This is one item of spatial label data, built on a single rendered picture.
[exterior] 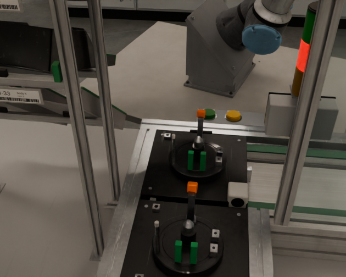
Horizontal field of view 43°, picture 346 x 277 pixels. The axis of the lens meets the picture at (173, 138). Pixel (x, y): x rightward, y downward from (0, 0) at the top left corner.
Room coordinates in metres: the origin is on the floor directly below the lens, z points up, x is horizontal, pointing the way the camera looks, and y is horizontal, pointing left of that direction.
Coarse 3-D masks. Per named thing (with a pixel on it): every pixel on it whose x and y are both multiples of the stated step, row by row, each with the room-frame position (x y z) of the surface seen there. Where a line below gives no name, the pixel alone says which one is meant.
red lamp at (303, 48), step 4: (300, 44) 0.65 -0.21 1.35; (304, 44) 0.64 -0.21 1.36; (308, 44) 0.64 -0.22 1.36; (300, 48) 0.65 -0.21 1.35; (304, 48) 0.64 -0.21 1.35; (308, 48) 0.63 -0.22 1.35; (300, 52) 0.65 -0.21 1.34; (304, 52) 0.64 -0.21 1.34; (300, 56) 0.64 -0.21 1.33; (304, 56) 0.64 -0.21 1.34; (300, 60) 0.64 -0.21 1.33; (304, 60) 0.64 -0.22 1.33; (300, 64) 0.64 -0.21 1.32; (304, 64) 0.63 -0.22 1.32; (300, 68) 0.64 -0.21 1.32
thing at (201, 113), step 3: (198, 111) 0.86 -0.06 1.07; (201, 111) 0.86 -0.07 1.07; (204, 111) 0.86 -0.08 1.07; (198, 114) 0.86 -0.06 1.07; (201, 114) 0.86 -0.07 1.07; (204, 114) 0.86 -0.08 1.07; (198, 117) 0.85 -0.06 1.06; (201, 117) 0.85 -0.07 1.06; (204, 117) 0.86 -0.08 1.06; (198, 120) 0.86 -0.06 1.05; (201, 120) 0.84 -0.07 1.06; (198, 123) 0.85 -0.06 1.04; (201, 123) 0.85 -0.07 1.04; (198, 126) 0.85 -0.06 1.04; (201, 126) 0.85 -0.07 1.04; (198, 129) 0.85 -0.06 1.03; (201, 129) 0.85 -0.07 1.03; (198, 132) 0.85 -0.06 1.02; (201, 132) 0.85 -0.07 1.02; (198, 135) 0.84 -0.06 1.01; (201, 135) 0.84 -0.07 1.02
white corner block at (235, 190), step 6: (228, 186) 0.69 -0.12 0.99; (234, 186) 0.69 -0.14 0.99; (240, 186) 0.69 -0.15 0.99; (246, 186) 0.69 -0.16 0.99; (228, 192) 0.67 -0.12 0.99; (234, 192) 0.67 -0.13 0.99; (240, 192) 0.67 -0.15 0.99; (246, 192) 0.67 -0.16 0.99; (228, 198) 0.66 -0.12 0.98; (234, 198) 0.66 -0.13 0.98; (240, 198) 0.66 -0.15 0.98; (246, 198) 0.66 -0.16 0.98; (228, 204) 0.66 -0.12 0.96; (234, 204) 0.66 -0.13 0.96; (240, 204) 0.66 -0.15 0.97
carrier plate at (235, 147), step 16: (160, 144) 0.86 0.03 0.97; (176, 144) 0.86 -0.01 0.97; (224, 144) 0.86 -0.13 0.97; (240, 144) 0.86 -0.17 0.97; (160, 160) 0.80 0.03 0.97; (240, 160) 0.80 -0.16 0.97; (144, 176) 0.74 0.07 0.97; (160, 176) 0.74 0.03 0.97; (176, 176) 0.74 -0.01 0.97; (224, 176) 0.74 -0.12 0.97; (240, 176) 0.74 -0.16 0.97; (144, 192) 0.69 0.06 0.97; (160, 192) 0.69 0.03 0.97; (176, 192) 0.69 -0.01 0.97; (208, 192) 0.69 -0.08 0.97; (224, 192) 0.69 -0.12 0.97
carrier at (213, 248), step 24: (144, 216) 0.62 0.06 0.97; (168, 216) 0.62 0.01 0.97; (216, 216) 0.62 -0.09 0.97; (240, 216) 0.62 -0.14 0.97; (144, 240) 0.56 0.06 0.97; (168, 240) 0.54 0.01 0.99; (192, 240) 0.53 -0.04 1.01; (216, 240) 0.54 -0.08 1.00; (240, 240) 0.56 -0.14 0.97; (144, 264) 0.50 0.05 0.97; (168, 264) 0.49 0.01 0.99; (192, 264) 0.49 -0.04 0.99; (216, 264) 0.49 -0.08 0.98; (240, 264) 0.50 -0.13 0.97
